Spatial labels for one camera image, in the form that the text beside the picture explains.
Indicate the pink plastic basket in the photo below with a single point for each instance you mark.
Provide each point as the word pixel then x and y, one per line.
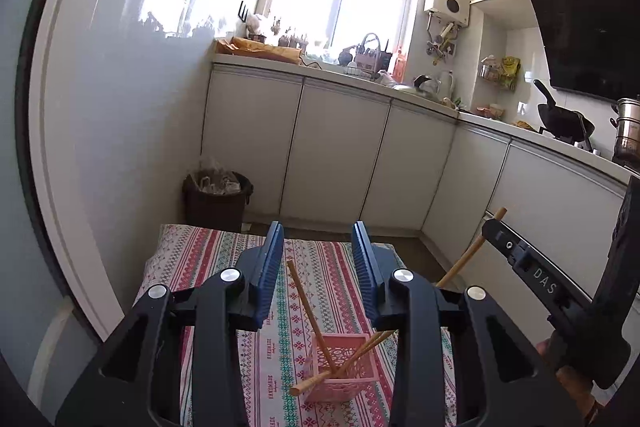
pixel 360 372

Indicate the dark trash bin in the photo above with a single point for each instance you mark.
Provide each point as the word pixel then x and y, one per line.
pixel 215 204

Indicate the wall spice rack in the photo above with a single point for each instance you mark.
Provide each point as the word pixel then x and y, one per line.
pixel 500 72

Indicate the white base cabinets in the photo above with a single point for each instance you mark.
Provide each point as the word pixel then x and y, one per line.
pixel 340 147

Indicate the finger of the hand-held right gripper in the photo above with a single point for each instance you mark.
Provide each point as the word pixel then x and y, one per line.
pixel 520 257

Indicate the black wall hooks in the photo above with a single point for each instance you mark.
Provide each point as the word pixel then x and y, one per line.
pixel 243 12

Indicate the black range hood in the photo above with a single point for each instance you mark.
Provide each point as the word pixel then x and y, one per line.
pixel 590 32

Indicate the stacked steel pots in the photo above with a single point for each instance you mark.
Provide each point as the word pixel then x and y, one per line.
pixel 627 132

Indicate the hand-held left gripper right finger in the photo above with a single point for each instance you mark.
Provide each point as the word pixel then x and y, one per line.
pixel 367 277

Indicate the water heater pipes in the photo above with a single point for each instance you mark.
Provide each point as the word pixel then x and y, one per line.
pixel 440 42

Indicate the white kitchen countertop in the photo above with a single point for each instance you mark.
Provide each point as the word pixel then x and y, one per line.
pixel 505 127

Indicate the wooden chopstick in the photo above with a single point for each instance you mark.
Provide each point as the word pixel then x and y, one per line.
pixel 358 355
pixel 312 384
pixel 305 302
pixel 465 257

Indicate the black wok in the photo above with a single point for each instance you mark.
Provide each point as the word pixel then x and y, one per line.
pixel 565 122

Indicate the gas stove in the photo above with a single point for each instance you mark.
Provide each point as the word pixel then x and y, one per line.
pixel 575 144

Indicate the orange bottle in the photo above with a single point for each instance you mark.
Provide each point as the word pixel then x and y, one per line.
pixel 400 63

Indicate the yellow paper bag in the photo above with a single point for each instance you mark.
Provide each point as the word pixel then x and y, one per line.
pixel 260 49

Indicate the white kettle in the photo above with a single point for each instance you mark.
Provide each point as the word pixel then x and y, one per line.
pixel 446 87

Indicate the patterned striped tablecloth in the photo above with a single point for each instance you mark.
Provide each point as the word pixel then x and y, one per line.
pixel 330 267

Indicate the person's right hand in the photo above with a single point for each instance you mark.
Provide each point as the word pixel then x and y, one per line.
pixel 575 389

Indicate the glass panel door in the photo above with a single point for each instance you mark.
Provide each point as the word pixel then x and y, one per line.
pixel 10 107

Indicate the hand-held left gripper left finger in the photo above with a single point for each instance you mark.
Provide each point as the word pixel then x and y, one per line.
pixel 265 277

